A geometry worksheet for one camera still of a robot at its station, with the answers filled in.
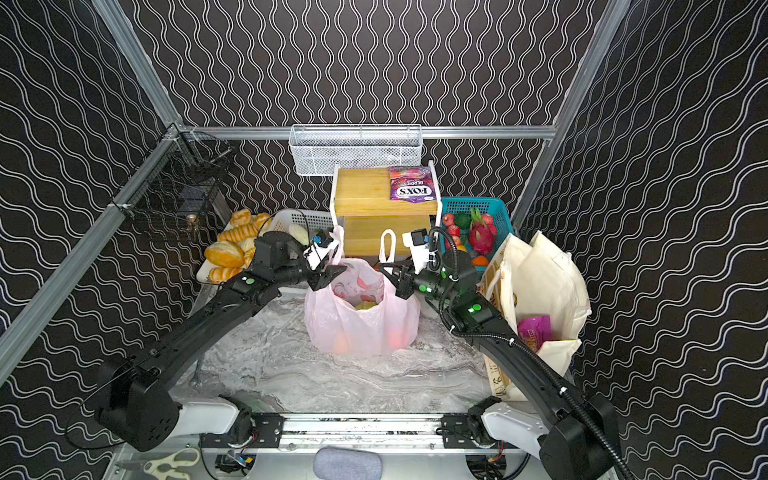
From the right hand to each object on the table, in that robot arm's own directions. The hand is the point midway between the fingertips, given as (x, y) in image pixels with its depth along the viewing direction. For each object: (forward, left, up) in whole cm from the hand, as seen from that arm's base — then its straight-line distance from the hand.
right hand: (380, 267), depth 70 cm
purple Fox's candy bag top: (+23, -8, +6) cm, 25 cm away
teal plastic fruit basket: (+39, -25, -21) cm, 51 cm away
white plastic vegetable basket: (+45, +31, -27) cm, 61 cm away
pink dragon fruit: (+30, -33, -20) cm, 49 cm away
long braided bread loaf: (+15, +55, -24) cm, 62 cm away
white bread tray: (+17, +64, -27) cm, 71 cm away
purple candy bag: (-7, -39, -17) cm, 43 cm away
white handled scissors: (-37, +49, -28) cm, 68 cm away
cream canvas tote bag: (+7, -42, -14) cm, 45 cm away
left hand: (+5, +9, -4) cm, 11 cm away
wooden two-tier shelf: (+19, +6, +3) cm, 20 cm away
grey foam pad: (-36, +10, -27) cm, 46 cm away
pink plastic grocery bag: (-8, +5, -8) cm, 13 cm away
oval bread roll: (+22, +56, -22) cm, 64 cm away
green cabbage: (+3, +5, -22) cm, 23 cm away
